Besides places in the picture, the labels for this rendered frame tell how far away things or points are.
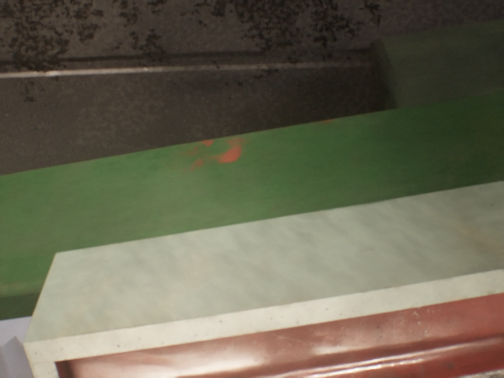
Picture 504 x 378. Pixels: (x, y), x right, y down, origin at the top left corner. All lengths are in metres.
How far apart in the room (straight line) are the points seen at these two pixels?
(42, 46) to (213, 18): 0.22
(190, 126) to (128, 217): 0.66
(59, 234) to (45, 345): 0.18
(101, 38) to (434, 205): 0.81
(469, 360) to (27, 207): 0.37
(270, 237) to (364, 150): 0.18
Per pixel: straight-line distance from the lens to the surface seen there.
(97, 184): 0.83
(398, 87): 1.16
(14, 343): 0.60
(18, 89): 1.42
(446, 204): 0.64
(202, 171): 0.80
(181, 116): 1.40
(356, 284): 0.57
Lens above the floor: 1.32
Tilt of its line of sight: 67 degrees down
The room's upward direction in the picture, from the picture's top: 179 degrees counter-clockwise
